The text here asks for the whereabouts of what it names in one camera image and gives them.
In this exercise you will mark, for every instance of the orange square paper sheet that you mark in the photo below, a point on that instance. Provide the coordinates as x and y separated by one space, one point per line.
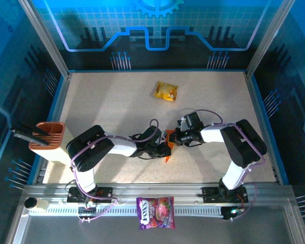
170 132

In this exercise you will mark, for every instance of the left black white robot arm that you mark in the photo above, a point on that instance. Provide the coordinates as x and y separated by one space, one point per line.
89 152

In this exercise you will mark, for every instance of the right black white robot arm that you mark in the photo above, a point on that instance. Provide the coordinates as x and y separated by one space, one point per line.
244 145

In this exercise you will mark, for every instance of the yellow snack packet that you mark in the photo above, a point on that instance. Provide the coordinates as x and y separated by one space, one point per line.
165 91

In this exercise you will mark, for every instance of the purple Fox's candy bag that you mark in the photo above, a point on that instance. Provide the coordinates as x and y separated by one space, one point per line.
155 212

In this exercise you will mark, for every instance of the black right controller board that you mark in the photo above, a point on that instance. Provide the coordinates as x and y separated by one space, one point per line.
228 213

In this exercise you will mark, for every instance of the orange-topped cream utensil holder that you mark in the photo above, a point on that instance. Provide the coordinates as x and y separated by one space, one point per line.
50 155

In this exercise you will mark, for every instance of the black thin stick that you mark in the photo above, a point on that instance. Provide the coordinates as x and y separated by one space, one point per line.
38 130

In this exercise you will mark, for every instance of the small white block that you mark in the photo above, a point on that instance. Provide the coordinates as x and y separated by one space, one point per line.
42 205

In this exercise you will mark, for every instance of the black flat utensil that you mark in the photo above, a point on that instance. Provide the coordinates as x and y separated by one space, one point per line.
25 136

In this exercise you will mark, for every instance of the black round knob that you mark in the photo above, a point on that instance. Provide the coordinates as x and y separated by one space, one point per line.
31 203

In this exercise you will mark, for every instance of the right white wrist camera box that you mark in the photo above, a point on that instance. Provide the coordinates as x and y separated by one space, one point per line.
183 123

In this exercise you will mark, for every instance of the aluminium front rail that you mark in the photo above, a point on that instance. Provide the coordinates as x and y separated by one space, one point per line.
155 189

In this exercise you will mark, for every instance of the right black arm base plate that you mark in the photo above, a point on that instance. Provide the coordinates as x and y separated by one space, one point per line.
208 195

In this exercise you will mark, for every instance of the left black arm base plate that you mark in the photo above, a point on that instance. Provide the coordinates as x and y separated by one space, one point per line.
105 195

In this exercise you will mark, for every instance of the aluminium table side rail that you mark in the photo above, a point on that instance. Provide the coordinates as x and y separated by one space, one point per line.
256 101
61 96

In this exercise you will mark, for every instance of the aluminium frame post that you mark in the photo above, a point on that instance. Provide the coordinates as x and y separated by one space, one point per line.
269 38
45 38

